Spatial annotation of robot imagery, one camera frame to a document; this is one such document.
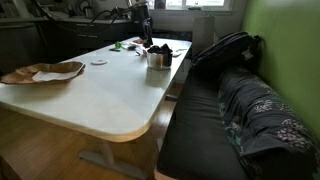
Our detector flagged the black bench seat cushion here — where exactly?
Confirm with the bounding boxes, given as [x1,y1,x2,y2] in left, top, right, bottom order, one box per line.
[156,70,251,180]

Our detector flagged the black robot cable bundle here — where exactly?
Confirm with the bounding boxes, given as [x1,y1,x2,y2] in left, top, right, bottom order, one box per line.
[32,0,135,34]

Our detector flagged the black items in pot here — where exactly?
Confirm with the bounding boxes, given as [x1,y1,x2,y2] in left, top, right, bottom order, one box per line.
[146,42,174,56]

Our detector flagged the dark kitchen counter cabinet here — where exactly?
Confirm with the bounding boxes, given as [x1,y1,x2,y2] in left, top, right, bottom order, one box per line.
[0,14,141,68]

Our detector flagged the dark floral cushion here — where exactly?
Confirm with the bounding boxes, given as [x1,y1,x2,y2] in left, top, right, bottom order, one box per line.
[217,66,320,180]

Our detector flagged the wooden tray with cloth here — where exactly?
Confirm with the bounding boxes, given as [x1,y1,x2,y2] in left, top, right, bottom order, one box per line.
[0,61,86,85]

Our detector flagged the white paper sheet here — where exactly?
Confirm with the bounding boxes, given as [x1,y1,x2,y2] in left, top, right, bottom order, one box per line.
[31,68,84,83]

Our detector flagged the brown paper bag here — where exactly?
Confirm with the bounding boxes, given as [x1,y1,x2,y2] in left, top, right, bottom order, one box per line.
[192,15,216,58]

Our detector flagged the shiny steel pot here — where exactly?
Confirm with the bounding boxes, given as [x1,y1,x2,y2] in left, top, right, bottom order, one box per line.
[145,49,174,71]

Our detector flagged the black backpack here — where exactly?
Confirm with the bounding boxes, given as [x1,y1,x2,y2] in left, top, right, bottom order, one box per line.
[190,31,263,79]

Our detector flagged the steel kettle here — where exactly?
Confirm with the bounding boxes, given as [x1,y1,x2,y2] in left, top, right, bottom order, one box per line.
[77,0,95,18]

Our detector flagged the grey table leg base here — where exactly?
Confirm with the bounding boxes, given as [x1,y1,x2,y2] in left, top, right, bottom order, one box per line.
[78,139,148,180]

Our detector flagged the white round coaster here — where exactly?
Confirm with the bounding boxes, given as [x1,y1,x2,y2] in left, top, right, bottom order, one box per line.
[90,58,110,66]

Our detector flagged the white window frame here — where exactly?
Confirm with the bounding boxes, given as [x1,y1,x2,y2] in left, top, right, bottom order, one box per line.
[146,0,235,14]

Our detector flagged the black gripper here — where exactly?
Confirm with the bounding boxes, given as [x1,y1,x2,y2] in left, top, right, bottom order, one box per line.
[141,17,155,48]

